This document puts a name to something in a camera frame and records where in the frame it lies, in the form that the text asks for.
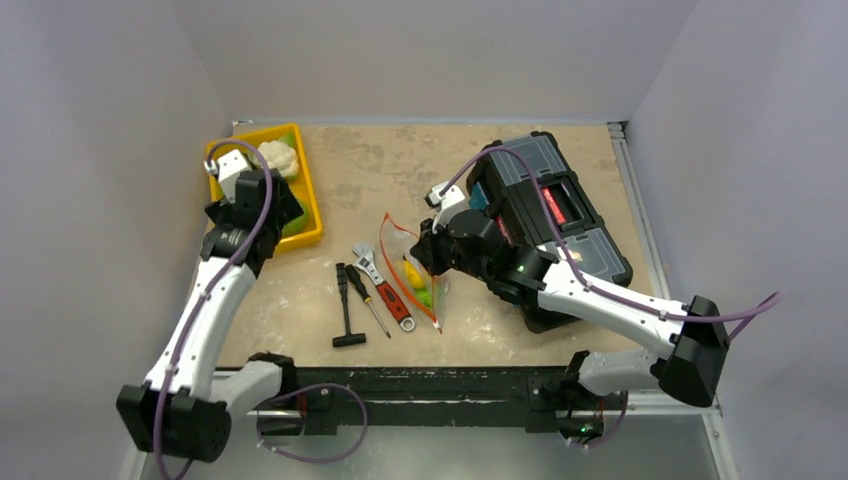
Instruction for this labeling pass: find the yellow plastic tray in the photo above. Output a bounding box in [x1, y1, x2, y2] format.
[232, 123, 323, 256]

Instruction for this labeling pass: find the yellow corn toy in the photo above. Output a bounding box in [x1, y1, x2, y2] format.
[403, 259, 426, 290]

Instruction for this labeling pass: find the clear zip top bag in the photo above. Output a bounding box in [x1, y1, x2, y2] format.
[378, 212, 450, 335]

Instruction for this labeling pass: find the bright green cabbage toy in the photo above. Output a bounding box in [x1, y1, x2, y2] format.
[415, 288, 434, 310]

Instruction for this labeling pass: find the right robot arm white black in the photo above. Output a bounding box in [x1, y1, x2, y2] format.
[410, 210, 730, 407]

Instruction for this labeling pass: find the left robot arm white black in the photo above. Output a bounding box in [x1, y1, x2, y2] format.
[116, 170, 303, 463]

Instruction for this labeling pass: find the pale green cabbage toy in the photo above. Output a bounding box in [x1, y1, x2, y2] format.
[281, 208, 311, 239]

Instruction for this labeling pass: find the white cauliflower toy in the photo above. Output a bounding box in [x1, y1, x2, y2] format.
[258, 140, 300, 179]

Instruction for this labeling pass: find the red adjustable wrench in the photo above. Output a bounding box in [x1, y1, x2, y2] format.
[353, 242, 416, 333]

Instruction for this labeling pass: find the black yellow screwdriver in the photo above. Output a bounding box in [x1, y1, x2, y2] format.
[344, 264, 391, 339]

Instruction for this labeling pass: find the black toolbox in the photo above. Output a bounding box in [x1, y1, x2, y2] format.
[465, 131, 634, 334]

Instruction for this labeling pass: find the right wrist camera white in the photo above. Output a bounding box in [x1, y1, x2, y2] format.
[425, 182, 469, 233]

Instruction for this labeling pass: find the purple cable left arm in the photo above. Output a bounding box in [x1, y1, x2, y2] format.
[152, 139, 274, 480]

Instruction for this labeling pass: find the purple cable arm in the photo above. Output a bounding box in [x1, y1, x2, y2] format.
[439, 145, 783, 343]
[152, 139, 274, 480]

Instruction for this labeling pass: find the black T-handle tool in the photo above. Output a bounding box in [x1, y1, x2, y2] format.
[332, 262, 367, 348]

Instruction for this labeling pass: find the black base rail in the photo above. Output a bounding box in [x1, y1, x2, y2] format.
[264, 365, 628, 439]

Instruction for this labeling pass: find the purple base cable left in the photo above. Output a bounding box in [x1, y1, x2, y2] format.
[256, 382, 370, 465]

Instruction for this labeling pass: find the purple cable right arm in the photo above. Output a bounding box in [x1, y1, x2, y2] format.
[439, 145, 783, 343]

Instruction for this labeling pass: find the aluminium frame rail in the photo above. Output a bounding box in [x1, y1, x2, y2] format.
[136, 121, 741, 480]

